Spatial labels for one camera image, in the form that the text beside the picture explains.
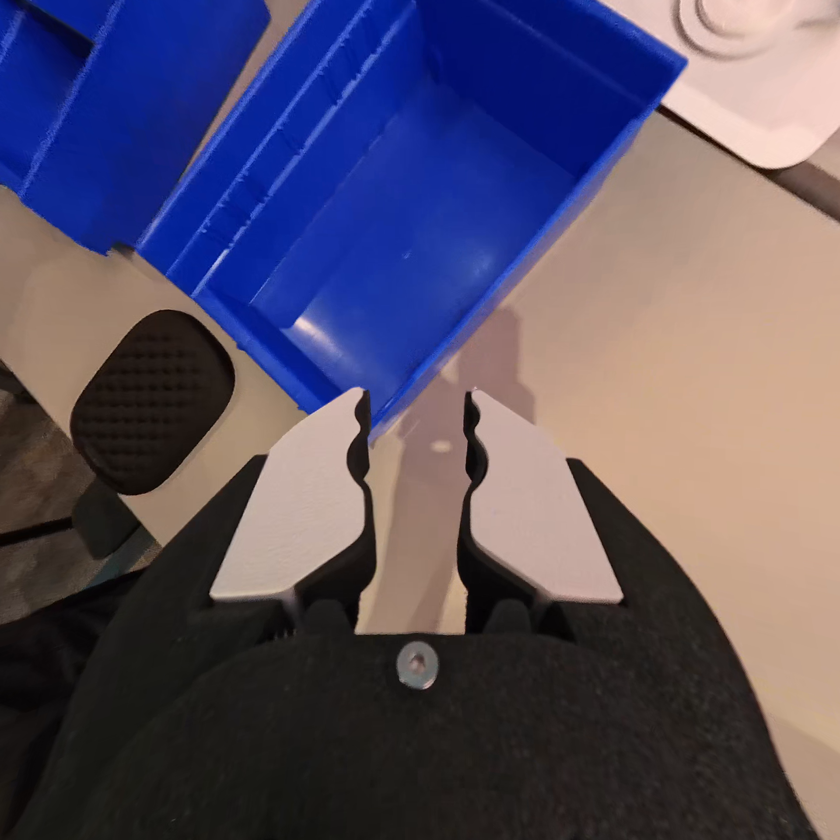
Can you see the blue divided plastic bin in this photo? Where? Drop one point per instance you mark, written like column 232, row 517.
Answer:
column 144, row 131

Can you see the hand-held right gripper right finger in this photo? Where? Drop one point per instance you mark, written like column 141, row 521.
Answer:
column 538, row 518

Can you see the black chair armrest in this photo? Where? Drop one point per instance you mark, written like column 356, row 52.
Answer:
column 151, row 400

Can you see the person's black clothing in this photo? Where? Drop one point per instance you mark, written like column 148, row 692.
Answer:
column 39, row 656

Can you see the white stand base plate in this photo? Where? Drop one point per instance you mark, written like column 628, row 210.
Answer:
column 754, row 111

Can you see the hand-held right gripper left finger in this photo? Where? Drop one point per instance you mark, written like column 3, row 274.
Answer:
column 295, row 512

